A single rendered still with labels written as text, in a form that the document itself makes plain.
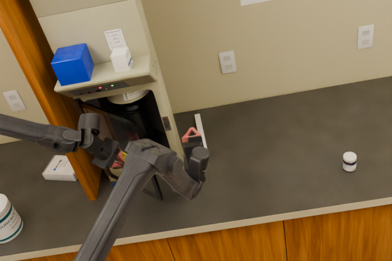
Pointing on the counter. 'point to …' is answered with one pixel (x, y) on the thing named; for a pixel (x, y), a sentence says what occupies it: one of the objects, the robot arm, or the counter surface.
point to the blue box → (73, 64)
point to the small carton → (121, 59)
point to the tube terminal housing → (103, 52)
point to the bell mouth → (128, 97)
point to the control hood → (103, 77)
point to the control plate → (99, 88)
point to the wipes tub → (9, 221)
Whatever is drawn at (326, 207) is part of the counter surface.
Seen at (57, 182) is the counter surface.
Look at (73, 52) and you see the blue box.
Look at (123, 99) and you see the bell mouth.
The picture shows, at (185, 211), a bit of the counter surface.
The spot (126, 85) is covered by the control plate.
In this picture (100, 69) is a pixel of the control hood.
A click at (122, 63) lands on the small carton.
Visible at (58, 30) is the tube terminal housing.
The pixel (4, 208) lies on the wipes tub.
